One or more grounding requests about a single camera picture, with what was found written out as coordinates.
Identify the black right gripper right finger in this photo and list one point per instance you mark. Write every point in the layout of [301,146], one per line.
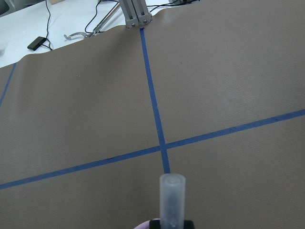
[188,224]

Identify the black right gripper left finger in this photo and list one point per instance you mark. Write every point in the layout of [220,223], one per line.
[154,224]

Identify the purple highlighter pen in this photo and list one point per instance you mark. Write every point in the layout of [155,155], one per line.
[172,201]

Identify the metal reacher grabber stick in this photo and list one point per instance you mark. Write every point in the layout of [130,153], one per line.
[98,28]

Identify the small black usb device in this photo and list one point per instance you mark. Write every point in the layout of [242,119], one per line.
[34,45]

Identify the aluminium frame post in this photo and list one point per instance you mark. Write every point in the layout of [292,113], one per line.
[135,12]

